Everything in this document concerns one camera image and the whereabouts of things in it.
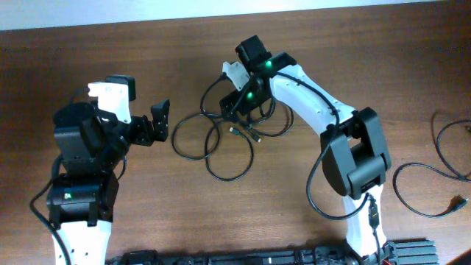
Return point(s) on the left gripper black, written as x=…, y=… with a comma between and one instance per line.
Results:
x=146, y=129

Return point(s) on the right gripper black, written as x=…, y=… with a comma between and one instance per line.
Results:
x=228, y=104

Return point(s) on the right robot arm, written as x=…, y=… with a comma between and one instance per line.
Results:
x=354, y=156

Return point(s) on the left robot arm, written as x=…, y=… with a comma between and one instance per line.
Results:
x=93, y=138

